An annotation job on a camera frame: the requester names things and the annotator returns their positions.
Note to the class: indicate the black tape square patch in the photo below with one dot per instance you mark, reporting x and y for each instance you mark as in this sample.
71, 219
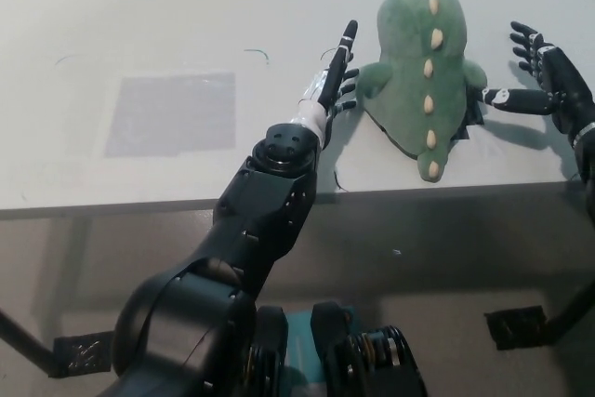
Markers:
473, 118

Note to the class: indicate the green plush dinosaur toy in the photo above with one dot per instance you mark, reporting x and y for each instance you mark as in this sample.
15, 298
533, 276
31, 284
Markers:
409, 67

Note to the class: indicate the robot torso black teal blocks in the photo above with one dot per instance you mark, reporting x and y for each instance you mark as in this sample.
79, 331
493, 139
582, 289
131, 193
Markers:
362, 360

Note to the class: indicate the robot left five-finger hand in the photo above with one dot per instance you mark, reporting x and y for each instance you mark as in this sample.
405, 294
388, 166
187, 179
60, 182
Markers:
332, 74

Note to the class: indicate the grey tape square patch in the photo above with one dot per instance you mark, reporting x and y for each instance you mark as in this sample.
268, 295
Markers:
172, 113

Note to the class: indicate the black table leg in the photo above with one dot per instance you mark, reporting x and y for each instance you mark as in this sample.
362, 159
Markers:
23, 339
574, 311

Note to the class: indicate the robot right five-finger hand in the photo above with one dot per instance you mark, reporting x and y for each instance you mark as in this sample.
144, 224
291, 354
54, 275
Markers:
564, 81

